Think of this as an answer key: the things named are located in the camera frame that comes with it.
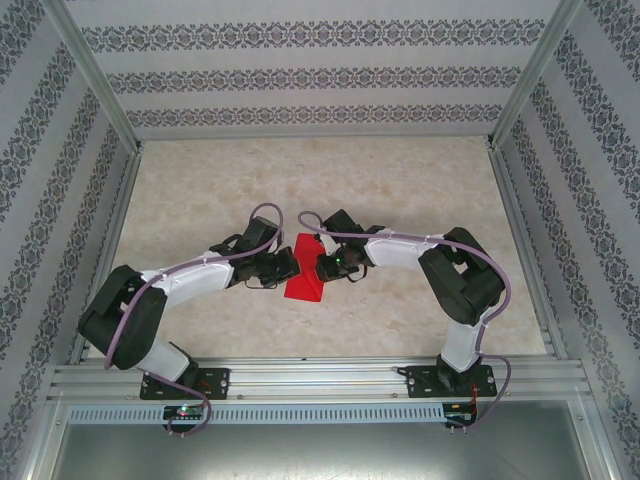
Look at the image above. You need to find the red paper sheet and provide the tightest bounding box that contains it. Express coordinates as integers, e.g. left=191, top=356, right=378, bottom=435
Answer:
left=282, top=231, right=330, bottom=304

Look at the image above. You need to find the grey metal sheet shelf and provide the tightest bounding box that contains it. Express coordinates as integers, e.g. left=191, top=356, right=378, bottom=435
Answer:
left=49, top=422, right=594, bottom=480

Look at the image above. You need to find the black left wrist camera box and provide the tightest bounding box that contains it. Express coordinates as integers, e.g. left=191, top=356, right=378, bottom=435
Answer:
left=238, top=217, right=282, bottom=256

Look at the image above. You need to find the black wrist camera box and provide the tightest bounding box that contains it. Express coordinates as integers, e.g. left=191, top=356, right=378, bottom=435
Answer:
left=238, top=217, right=282, bottom=256
left=322, top=209, right=360, bottom=241

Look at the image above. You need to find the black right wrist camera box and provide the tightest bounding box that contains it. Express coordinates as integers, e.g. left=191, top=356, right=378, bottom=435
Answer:
left=322, top=209, right=360, bottom=241

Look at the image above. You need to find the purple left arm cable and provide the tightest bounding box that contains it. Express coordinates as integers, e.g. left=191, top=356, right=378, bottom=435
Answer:
left=103, top=201, right=285, bottom=440

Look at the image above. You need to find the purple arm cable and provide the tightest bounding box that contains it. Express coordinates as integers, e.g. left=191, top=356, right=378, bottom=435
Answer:
left=103, top=201, right=285, bottom=440
left=297, top=211, right=513, bottom=435

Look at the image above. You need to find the long aluminium mounting rail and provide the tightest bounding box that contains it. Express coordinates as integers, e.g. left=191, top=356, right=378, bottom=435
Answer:
left=47, top=355, right=596, bottom=402

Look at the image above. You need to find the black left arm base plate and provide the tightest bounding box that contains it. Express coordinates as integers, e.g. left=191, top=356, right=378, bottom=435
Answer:
left=138, top=366, right=232, bottom=402

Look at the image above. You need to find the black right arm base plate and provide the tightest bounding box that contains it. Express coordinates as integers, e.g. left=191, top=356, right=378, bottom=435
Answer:
left=406, top=363, right=497, bottom=400

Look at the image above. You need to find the slotted grey cable duct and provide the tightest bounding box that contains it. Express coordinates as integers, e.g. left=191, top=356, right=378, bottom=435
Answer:
left=66, top=402, right=481, bottom=425

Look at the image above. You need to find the aluminium table side rail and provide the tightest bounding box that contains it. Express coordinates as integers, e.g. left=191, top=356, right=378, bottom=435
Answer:
left=67, top=144, right=146, bottom=365
left=487, top=144, right=570, bottom=362

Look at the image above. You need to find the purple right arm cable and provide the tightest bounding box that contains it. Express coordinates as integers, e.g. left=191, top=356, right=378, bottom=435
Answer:
left=297, top=211, right=513, bottom=435

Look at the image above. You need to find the aluminium frame post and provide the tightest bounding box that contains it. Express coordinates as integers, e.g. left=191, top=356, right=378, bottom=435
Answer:
left=487, top=0, right=586, bottom=150
left=47, top=0, right=145, bottom=154

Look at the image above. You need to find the aluminium frame upright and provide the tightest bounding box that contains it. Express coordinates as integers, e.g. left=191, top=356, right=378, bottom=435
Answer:
left=569, top=394, right=629, bottom=480
left=14, top=394, right=69, bottom=480

